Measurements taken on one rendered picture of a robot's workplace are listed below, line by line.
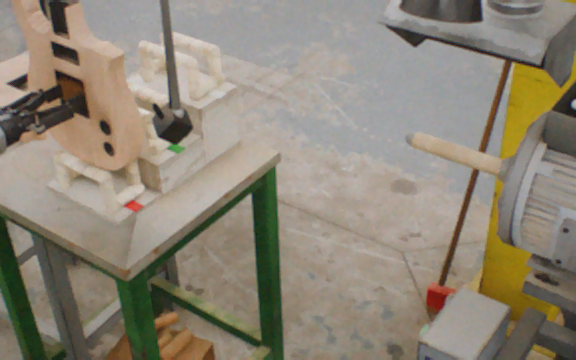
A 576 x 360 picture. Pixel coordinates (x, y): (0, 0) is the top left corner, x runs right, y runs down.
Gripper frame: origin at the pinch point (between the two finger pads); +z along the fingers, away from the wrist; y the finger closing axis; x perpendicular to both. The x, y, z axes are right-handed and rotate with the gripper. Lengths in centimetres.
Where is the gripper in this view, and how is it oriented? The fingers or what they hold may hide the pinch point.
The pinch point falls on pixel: (70, 94)
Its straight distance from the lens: 184.1
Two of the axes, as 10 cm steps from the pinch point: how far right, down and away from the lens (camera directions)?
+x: -0.2, -8.2, -5.7
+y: 8.0, 3.3, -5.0
